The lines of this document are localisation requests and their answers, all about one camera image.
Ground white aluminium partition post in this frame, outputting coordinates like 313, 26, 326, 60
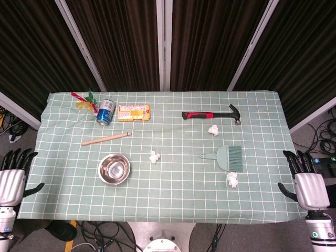
156, 0, 172, 92
226, 0, 279, 92
54, 0, 107, 92

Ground wooden stick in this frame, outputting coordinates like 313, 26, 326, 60
80, 131, 132, 147

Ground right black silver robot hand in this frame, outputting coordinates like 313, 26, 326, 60
277, 149, 330, 211

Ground colourful feather shuttlecock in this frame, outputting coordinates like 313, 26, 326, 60
71, 88, 100, 116

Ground green plastic hand brush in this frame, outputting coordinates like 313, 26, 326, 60
199, 145, 244, 173

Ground black floor cable bundle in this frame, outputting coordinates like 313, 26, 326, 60
0, 104, 28, 144
76, 220, 139, 252
293, 104, 336, 160

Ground stainless steel bowl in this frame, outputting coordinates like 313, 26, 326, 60
98, 153, 131, 186

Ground blue drink can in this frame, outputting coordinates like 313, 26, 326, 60
96, 99, 117, 125

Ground white partition side rail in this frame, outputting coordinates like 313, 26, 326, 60
0, 91, 42, 130
288, 96, 336, 134

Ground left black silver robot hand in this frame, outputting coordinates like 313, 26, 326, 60
0, 148, 45, 207

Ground black device with blue light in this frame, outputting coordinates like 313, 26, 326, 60
311, 155, 336, 181

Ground red black claw hammer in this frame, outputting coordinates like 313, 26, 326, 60
181, 103, 242, 127

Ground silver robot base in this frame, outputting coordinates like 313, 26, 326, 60
127, 222, 197, 252

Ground yellow snack packet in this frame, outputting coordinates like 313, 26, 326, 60
117, 104, 152, 122

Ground green white checked tablecloth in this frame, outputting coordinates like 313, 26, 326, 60
16, 90, 308, 225

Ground black fabric lump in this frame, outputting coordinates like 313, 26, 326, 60
43, 220, 78, 242

